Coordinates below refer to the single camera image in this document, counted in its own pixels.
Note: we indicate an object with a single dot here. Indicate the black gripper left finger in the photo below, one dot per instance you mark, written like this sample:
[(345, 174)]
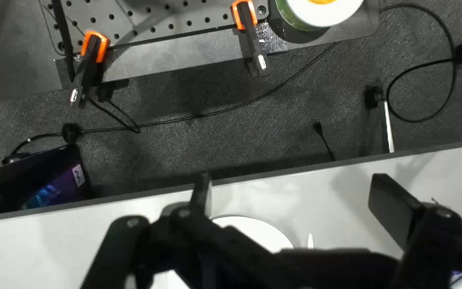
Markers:
[(129, 242)]

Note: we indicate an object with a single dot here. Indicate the silver tripod leg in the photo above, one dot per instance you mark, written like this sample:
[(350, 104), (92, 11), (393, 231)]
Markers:
[(387, 130)]

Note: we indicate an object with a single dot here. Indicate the orange black bar clamp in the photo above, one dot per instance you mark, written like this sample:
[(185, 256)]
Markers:
[(93, 51), (246, 19)]

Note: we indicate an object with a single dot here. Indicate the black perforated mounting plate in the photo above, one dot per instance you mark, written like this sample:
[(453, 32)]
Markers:
[(188, 33)]

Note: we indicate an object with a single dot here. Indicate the green white round container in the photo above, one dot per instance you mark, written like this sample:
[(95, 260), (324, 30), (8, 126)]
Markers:
[(321, 11)]

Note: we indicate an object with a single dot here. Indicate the white round plate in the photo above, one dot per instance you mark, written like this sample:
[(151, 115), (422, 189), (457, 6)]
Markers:
[(252, 231)]

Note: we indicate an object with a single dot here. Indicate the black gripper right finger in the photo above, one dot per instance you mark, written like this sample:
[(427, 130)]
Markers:
[(433, 242)]

